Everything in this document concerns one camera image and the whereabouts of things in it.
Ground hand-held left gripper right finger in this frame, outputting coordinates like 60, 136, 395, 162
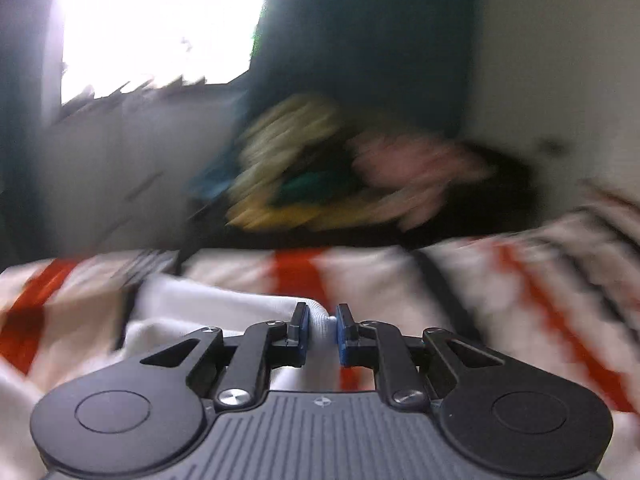
336, 302, 506, 407

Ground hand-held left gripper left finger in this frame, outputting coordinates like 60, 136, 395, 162
139, 302, 309, 409

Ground white pants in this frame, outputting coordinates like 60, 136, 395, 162
115, 272, 346, 396

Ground striped blanket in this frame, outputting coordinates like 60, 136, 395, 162
0, 180, 640, 480

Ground teal garment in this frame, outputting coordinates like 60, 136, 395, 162
275, 170, 341, 206

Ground light blue cloth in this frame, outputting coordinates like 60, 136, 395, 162
187, 160, 237, 202

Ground yellow-green sweater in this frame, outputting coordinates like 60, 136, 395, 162
225, 95, 346, 231

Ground blue curtain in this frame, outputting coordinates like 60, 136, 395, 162
247, 0, 476, 136
0, 0, 56, 261

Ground window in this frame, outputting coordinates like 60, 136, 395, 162
57, 0, 273, 106

